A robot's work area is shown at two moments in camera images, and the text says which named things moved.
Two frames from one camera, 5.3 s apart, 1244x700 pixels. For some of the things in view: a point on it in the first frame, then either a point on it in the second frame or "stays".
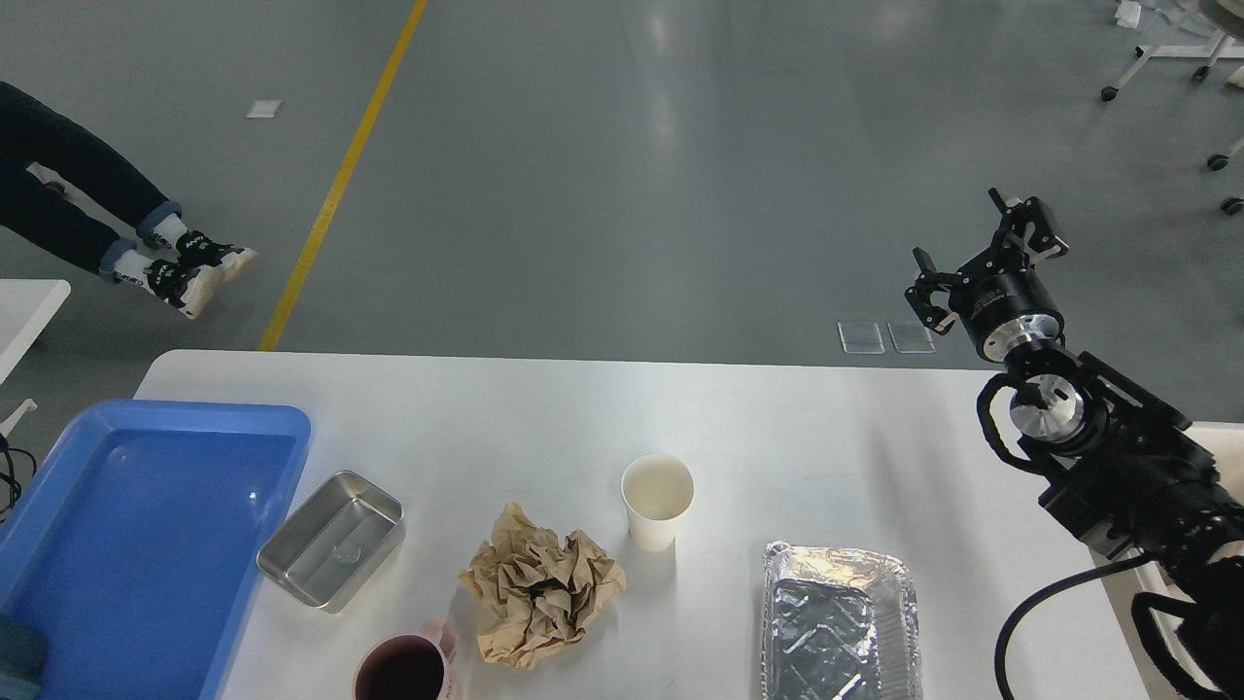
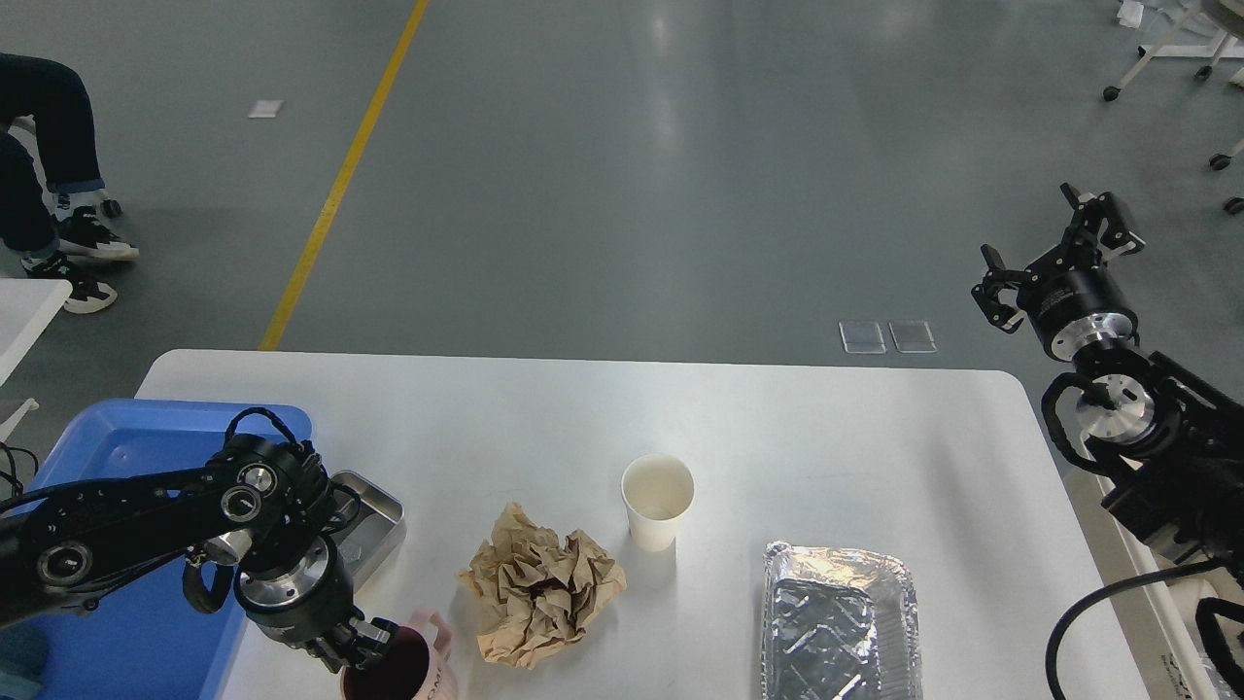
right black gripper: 1000,300 -> 1071,299
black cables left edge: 16,489 stays
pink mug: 407,666 stays
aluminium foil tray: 838,625 stays
